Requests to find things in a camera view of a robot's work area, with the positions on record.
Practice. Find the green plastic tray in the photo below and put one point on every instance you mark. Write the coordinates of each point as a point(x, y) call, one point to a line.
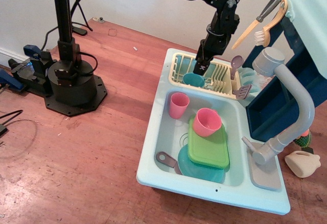
point(210, 151)

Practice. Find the light blue toy sink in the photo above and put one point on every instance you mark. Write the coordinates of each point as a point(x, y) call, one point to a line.
point(168, 135)

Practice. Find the blue black clamp device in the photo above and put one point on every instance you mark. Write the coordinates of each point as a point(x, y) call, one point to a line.
point(33, 72)

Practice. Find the teal plates in rack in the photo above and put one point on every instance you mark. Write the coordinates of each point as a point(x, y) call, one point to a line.
point(249, 77)

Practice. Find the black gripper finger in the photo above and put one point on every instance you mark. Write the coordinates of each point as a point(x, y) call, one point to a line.
point(199, 68)
point(204, 67)

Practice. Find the beige toy jug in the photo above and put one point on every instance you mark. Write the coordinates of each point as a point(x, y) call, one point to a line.
point(302, 164)

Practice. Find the cream dish drying rack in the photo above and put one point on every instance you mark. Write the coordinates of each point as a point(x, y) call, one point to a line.
point(216, 79)

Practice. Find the purple toy spatula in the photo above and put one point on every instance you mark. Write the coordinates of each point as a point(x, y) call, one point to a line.
point(242, 92)

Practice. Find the grey-handled toy knife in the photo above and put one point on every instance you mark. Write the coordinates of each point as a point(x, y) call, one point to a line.
point(265, 12)

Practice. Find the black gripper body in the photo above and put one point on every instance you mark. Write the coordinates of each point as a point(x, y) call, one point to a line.
point(212, 45)

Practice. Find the purple toy spoon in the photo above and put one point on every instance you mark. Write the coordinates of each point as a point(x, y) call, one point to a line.
point(236, 62)

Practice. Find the teal plastic plate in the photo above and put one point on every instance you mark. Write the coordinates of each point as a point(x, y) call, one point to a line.
point(199, 171)

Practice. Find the pink cup upright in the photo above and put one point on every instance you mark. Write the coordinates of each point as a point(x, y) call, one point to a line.
point(178, 104)

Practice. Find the tan dish brush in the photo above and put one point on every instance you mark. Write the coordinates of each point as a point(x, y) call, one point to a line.
point(263, 37)

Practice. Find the black vertical pole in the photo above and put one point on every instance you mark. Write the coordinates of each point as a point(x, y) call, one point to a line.
point(66, 43)

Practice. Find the green orange toy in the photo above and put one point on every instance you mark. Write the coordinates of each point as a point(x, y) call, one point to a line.
point(304, 141)

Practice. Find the purple-grey pan handle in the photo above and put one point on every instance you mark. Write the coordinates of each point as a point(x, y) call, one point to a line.
point(169, 161)

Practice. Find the pink cup tilted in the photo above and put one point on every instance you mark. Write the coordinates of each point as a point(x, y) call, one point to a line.
point(206, 122)

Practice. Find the blue clamp left edge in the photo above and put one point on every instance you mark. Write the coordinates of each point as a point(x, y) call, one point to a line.
point(13, 83)

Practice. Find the teal plastic cup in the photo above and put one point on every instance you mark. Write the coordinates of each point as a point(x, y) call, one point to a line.
point(193, 79)

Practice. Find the light blue top shelf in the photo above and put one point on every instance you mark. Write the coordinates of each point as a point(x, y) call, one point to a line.
point(309, 19)

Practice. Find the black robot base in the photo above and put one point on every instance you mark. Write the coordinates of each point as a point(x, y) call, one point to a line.
point(73, 93)

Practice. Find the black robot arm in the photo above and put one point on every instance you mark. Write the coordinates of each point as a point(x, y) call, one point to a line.
point(219, 32)

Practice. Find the grey toy faucet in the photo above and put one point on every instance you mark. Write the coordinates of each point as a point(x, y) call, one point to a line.
point(261, 155)

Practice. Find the dark blue shelf unit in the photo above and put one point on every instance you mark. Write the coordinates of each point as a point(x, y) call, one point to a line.
point(274, 108)

